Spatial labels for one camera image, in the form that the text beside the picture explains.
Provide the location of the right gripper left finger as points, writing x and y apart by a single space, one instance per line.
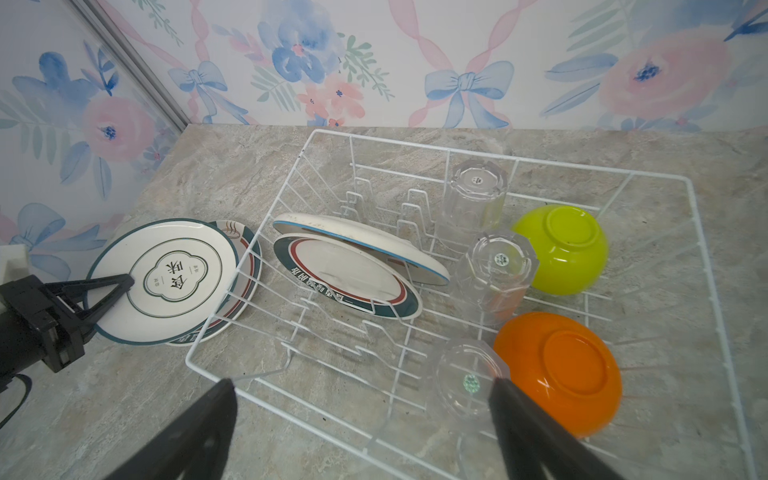
194 446

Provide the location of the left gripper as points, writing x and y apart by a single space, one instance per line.
49 322

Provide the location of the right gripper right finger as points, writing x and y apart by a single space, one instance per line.
533 445

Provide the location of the green rimmed white plate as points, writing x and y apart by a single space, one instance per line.
242 290

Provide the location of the red green rimmed plate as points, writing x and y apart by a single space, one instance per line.
348 276

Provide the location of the orange bowl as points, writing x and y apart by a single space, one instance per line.
564 367

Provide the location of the clear glass cup front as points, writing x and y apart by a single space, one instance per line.
457 382

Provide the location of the clear glass cup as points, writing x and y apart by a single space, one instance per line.
490 280
457 382
473 201

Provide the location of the clear glass cup middle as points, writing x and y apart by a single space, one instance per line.
490 280

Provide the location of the lime green bowl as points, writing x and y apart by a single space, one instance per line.
570 245

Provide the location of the clear glass cup back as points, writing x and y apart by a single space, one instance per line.
473 201

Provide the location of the watermelon pattern plate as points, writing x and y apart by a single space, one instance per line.
399 254

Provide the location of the left aluminium corner post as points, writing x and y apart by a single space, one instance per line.
100 23

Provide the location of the white wire dish rack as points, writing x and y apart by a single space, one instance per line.
325 391

